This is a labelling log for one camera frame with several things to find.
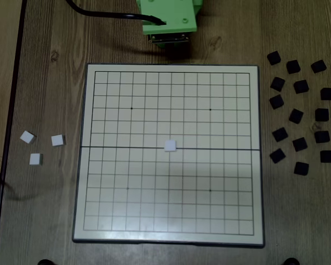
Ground white cube stone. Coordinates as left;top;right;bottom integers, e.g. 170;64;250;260
29;153;44;166
164;139;178;152
51;134;66;147
19;130;37;144

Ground white folding go board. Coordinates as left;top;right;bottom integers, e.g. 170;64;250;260
71;63;265;248

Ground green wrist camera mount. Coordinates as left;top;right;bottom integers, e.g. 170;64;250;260
135;0;204;45

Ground black camera cable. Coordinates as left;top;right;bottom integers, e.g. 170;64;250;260
65;0;167;27

